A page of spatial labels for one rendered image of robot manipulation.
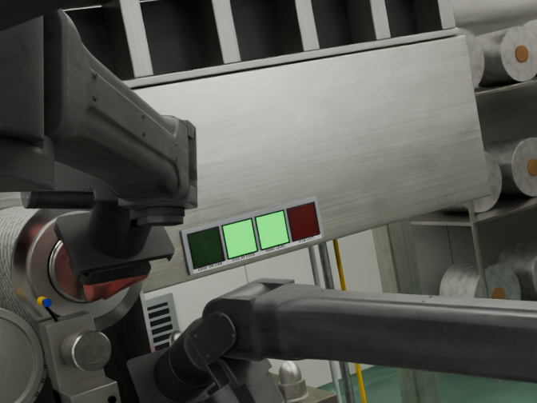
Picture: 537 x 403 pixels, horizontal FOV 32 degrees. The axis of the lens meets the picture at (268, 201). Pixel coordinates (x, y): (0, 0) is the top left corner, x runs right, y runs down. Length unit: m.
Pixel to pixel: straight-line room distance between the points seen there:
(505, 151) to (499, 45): 0.49
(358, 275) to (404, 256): 2.62
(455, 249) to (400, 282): 3.00
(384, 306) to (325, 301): 0.06
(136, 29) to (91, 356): 0.63
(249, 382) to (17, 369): 0.25
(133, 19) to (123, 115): 0.88
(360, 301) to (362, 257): 3.69
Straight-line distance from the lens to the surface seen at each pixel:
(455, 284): 4.40
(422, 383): 1.90
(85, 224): 0.90
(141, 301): 1.04
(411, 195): 1.64
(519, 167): 4.47
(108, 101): 0.50
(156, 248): 0.90
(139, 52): 1.40
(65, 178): 0.78
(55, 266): 0.97
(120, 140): 0.53
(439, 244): 4.76
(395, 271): 1.83
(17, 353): 1.00
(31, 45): 0.39
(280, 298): 0.81
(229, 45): 1.47
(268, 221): 1.47
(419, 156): 1.66
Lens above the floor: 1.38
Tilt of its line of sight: 6 degrees down
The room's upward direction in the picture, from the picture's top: 11 degrees counter-clockwise
